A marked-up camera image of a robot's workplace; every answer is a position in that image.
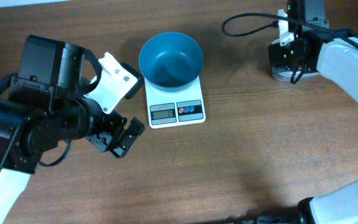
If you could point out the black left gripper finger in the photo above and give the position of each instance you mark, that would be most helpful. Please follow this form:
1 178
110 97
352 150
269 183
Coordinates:
138 83
124 142

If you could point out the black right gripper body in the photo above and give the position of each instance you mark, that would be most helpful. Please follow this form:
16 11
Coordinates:
291 73

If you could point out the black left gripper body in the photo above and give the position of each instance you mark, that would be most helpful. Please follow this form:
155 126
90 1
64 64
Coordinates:
111 134

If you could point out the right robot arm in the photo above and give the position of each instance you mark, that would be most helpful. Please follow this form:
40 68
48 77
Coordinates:
338 64

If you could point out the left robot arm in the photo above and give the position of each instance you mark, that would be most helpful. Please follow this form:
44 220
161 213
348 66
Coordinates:
62 92

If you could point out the blue plastic bowl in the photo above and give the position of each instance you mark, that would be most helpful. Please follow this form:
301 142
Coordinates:
171 61

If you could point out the white digital kitchen scale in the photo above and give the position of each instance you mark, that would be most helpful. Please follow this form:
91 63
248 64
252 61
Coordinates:
170 107

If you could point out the clear plastic container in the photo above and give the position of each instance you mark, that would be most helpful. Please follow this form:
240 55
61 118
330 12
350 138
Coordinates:
294 78

